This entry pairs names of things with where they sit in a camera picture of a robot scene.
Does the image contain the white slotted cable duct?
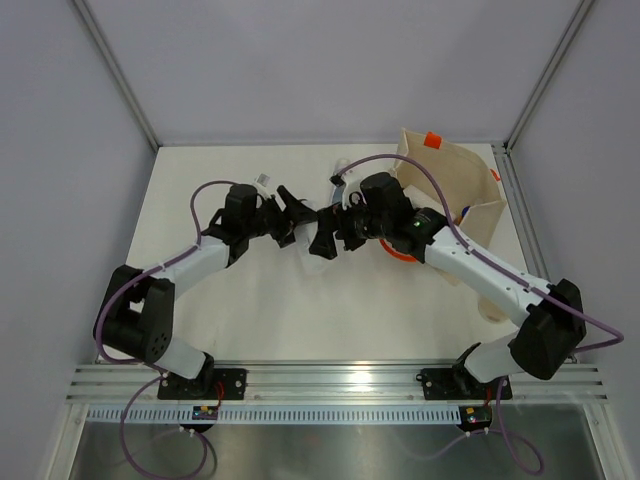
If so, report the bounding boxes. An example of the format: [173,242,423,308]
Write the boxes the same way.
[86,403,461,425]

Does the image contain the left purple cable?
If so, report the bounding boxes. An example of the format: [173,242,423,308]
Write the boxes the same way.
[94,180,239,476]

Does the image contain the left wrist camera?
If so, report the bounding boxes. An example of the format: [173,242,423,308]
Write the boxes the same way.
[252,173,272,199]

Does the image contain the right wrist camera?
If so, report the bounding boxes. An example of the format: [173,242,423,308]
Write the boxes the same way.
[335,169,362,209]

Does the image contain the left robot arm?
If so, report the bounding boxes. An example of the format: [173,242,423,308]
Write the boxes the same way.
[93,182,317,399]

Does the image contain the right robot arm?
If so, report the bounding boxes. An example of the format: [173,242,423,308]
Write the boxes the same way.
[310,173,586,397]

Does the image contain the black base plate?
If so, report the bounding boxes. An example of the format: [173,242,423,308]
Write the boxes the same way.
[416,367,513,401]
[157,367,248,401]

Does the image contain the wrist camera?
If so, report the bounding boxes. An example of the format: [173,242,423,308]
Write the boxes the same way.
[252,173,272,199]
[335,169,362,209]

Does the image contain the cream pump bottle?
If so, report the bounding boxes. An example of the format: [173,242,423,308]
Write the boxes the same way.
[477,296,509,324]

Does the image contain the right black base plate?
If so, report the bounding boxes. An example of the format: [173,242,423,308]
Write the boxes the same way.
[416,367,513,401]

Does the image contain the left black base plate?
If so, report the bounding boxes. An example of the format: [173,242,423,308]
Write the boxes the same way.
[157,367,248,401]

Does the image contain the white bottle black cap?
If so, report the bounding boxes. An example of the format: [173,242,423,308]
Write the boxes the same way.
[403,185,442,210]

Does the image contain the canvas bag orange handles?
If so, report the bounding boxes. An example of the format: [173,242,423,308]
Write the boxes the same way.
[377,127,509,289]

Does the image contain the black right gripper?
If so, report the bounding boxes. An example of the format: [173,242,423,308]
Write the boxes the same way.
[310,192,392,260]

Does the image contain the aluminium rail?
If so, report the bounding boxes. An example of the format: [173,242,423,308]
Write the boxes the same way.
[66,361,608,405]

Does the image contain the orange bottle blue cap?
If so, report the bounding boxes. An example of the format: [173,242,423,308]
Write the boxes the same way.
[457,205,471,224]

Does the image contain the silver tube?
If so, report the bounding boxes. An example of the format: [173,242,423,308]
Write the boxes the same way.
[329,158,350,204]

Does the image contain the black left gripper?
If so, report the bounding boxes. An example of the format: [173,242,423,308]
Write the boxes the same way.
[243,186,318,247]

